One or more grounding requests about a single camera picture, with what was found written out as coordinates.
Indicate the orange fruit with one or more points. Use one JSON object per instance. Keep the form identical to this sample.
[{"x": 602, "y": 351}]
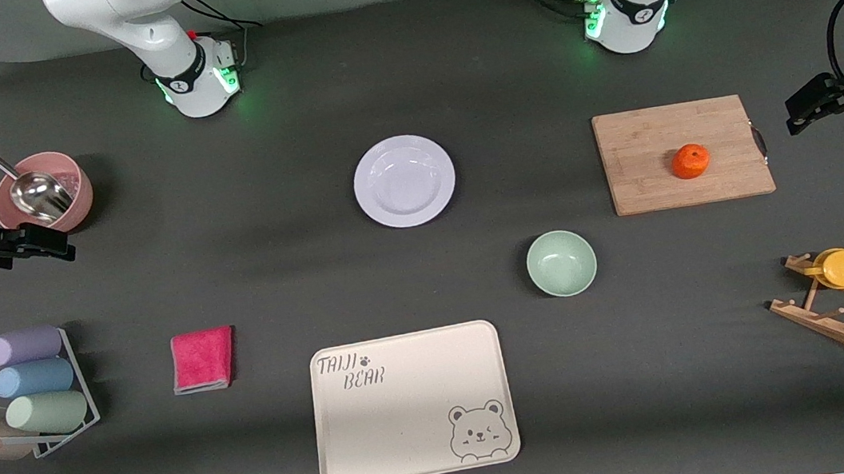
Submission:
[{"x": 690, "y": 160}]

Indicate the white round plate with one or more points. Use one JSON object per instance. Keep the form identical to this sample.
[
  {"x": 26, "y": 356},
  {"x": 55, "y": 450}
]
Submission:
[{"x": 404, "y": 181}]

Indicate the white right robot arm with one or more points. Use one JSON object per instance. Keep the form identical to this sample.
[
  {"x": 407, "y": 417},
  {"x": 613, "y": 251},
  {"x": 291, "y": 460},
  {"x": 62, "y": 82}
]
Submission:
[{"x": 155, "y": 28}]

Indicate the metal scoop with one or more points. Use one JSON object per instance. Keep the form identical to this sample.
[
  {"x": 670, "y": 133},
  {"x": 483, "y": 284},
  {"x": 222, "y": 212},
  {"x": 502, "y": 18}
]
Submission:
[{"x": 38, "y": 195}]

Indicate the pink bowl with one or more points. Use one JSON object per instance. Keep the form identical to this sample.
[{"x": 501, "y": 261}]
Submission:
[{"x": 76, "y": 207}]

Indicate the purple cup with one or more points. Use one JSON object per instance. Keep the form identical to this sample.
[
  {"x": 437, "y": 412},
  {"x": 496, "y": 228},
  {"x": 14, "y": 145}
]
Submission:
[{"x": 25, "y": 345}]

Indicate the blue cup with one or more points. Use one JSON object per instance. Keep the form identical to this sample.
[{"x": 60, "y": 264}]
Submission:
[{"x": 33, "y": 378}]

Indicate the wooden cutting board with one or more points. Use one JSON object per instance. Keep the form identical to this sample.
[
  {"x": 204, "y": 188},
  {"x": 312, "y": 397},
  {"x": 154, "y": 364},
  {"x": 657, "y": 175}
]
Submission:
[{"x": 668, "y": 138}]

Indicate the green cup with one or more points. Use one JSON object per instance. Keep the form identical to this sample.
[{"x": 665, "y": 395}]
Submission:
[{"x": 49, "y": 412}]

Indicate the pink folded cloth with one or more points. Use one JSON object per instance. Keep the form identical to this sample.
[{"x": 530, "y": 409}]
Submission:
[{"x": 202, "y": 359}]

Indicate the light green bowl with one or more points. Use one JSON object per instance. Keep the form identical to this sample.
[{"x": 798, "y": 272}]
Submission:
[{"x": 561, "y": 262}]

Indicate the beige bear print tray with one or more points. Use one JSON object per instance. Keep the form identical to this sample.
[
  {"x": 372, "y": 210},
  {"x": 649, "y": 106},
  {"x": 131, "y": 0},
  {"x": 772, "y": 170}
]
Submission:
[{"x": 405, "y": 424}]

